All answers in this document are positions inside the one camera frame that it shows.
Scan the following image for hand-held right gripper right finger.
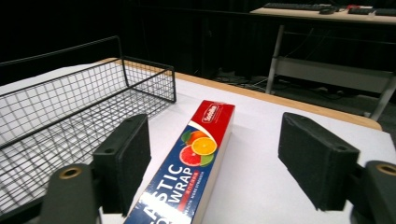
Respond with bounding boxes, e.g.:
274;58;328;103
277;112;361;212

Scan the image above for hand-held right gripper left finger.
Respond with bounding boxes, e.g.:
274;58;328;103
92;113;152;217

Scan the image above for black wire basket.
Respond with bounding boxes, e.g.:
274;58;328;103
0;35;177;222

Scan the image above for blue and red wrap box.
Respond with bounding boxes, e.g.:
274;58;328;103
123;99;236;224

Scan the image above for wooden desk with metal legs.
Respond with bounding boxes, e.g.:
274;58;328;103
249;7;396;122

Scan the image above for black keyboard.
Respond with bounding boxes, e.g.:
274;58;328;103
262;2;333;11
347;7;396;17

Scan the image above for floor cables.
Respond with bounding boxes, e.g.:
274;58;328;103
214;68;353;101

